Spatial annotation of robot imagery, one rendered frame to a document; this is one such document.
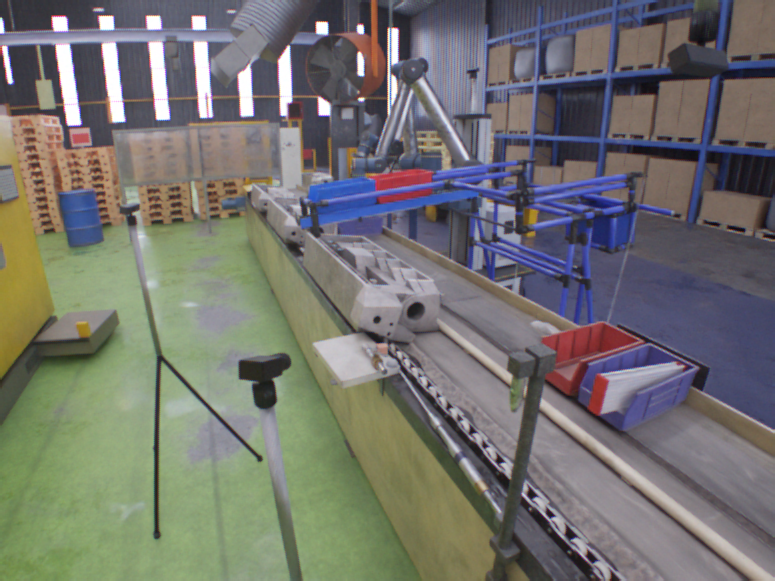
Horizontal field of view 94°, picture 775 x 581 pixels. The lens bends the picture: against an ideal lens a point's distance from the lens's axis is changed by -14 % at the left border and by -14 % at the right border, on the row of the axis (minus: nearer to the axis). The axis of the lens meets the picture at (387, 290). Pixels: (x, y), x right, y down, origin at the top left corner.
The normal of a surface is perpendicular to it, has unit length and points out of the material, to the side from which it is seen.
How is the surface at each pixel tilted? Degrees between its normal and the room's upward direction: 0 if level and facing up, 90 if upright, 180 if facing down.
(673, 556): 0
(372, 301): 38
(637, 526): 0
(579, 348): 88
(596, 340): 88
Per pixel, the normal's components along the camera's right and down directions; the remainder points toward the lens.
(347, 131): 0.40, 0.33
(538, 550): 0.00, -0.94
